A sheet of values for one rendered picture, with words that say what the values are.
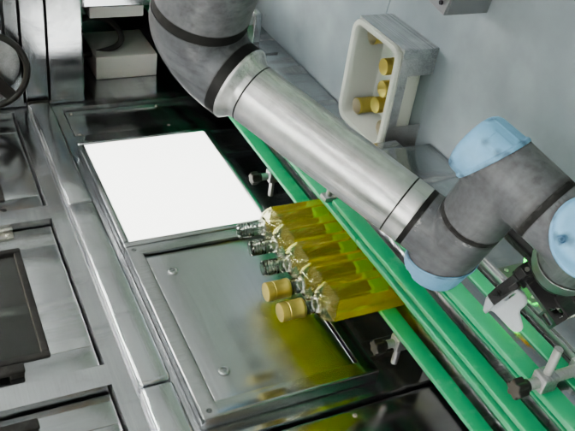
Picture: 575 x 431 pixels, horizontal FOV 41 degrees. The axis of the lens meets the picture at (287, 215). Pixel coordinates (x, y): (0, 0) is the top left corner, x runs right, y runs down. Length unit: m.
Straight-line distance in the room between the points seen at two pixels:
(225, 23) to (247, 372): 0.70
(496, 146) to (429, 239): 0.14
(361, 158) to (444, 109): 0.66
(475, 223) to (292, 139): 0.23
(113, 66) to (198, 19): 1.46
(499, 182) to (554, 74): 0.54
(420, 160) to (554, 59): 0.34
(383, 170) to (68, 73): 1.41
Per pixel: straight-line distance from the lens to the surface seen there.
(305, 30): 1.99
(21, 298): 1.59
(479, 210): 0.81
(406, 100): 1.54
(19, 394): 1.39
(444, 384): 1.32
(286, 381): 1.37
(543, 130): 1.33
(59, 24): 2.10
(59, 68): 2.15
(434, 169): 1.48
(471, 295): 1.23
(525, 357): 1.16
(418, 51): 1.50
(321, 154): 0.88
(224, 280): 1.56
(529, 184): 0.78
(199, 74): 0.91
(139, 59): 2.33
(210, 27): 0.88
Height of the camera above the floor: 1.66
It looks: 24 degrees down
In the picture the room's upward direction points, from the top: 100 degrees counter-clockwise
